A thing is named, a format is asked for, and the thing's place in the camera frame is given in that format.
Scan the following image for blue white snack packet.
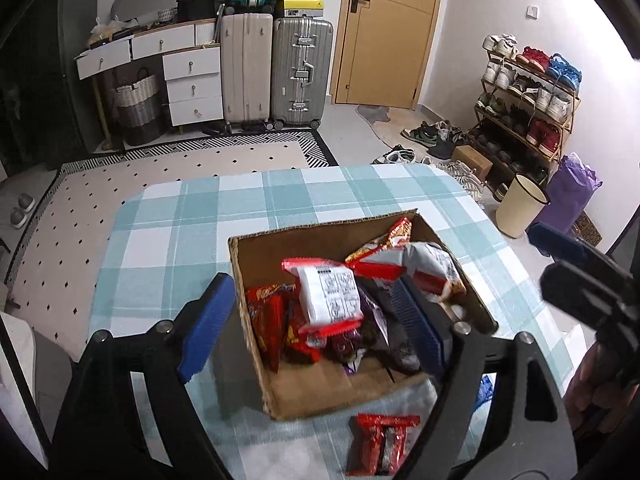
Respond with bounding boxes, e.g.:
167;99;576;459
473;375;494;412

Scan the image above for red white snack packet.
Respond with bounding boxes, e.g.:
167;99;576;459
346;242;466;301

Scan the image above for wall light switch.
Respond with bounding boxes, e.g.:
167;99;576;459
526;6;539;20

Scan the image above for grey slippers pair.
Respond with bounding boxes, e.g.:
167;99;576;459
10;193;35;230

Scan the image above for dark sneakers on floor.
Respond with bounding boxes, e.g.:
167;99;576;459
400;120;468;160

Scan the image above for teal plaid tablecloth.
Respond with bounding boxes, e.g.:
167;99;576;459
90;164;582;479

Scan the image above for red snack packet in box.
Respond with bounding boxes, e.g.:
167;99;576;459
245;284;295;373

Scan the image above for dark refrigerator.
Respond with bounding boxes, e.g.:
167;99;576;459
14;0;103;168

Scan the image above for purple white snack packet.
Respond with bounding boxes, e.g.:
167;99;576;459
326;284;421;375

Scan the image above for woven laundry basket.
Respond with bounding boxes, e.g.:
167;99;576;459
112;66;164;146

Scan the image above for small brown cardboard box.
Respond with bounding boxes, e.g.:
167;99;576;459
451;145;492;182

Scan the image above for dotted beige rug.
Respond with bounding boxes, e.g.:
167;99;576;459
1;130;336;359

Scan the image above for brown cardboard SF box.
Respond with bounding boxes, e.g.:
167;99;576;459
226;208;500;422

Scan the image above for purple bag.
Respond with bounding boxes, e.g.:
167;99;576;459
534;152;603;234

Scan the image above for wooden door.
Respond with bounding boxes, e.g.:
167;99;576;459
331;0;440;110

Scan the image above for white red-edged snack packet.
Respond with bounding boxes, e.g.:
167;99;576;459
281;258;363;338

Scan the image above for orange white snack packet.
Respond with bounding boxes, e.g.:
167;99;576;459
345;217;412;264

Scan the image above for red chocolate snack packet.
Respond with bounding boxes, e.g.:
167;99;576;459
347;413;421;477

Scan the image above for white drawer desk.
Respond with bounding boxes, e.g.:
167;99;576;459
76;18;224;128

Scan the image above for silver aluminium suitcase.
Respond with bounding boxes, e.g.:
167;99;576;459
270;16;333;130

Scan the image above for wooden shoe rack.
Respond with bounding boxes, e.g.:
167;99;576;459
469;48;582;191

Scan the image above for cream waste bin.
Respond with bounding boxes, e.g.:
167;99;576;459
496;174;550;238

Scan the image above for beige hard suitcase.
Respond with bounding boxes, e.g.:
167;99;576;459
220;13;273;125

